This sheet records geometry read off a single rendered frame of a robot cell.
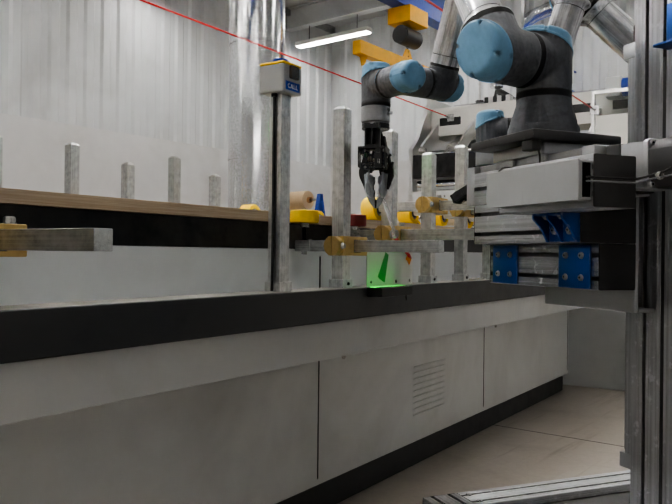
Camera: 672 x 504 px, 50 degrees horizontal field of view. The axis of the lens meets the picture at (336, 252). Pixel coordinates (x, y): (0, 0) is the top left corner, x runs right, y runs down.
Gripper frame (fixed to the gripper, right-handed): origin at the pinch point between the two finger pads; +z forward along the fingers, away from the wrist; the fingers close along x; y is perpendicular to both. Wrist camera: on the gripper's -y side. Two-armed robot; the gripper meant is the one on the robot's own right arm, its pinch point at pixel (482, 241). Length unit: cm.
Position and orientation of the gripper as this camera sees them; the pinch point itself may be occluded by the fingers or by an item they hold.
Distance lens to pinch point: 201.4
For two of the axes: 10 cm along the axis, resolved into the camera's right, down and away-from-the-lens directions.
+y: 8.3, 0.0, -5.6
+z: 0.0, 10.0, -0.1
